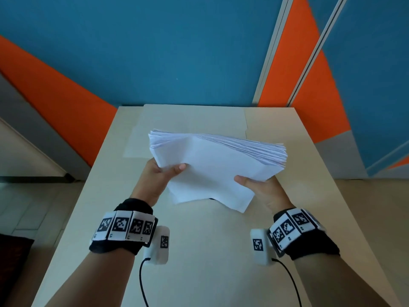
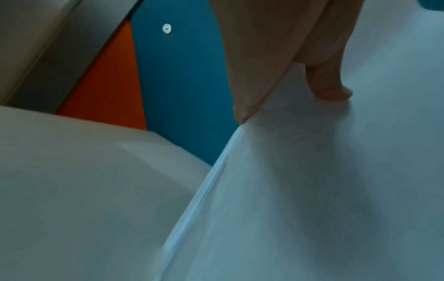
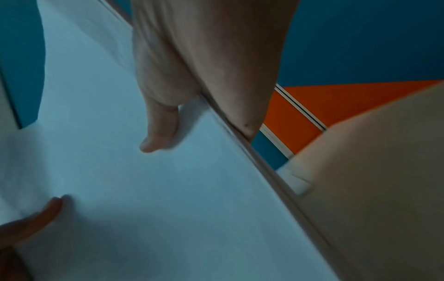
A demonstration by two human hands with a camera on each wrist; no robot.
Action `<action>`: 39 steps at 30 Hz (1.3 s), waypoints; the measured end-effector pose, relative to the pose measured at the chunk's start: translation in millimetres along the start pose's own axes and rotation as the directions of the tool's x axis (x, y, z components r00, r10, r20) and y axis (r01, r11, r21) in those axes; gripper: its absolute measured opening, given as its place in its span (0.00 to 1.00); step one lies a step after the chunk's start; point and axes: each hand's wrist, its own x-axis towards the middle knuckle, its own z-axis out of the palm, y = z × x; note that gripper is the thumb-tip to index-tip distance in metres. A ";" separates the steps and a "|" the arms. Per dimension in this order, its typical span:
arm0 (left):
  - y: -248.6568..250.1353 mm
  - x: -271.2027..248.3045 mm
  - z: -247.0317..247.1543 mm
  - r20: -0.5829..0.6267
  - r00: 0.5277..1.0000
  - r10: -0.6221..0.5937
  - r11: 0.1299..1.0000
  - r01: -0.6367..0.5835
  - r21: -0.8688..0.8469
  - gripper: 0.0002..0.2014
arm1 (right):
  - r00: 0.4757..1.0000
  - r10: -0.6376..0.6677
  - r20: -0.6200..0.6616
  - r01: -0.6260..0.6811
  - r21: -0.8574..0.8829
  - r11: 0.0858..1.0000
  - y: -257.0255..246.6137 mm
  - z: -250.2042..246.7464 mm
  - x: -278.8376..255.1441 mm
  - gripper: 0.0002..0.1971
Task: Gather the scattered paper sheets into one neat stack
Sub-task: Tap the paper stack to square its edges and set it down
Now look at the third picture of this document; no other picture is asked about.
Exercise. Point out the person's right hand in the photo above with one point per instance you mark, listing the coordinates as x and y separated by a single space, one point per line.
215 49

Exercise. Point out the person's left hand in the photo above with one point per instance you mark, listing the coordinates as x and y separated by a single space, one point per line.
27 225

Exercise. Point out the white sheets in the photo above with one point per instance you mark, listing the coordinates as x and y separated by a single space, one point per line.
156 205

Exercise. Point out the cream table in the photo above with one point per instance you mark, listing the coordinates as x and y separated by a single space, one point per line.
381 192

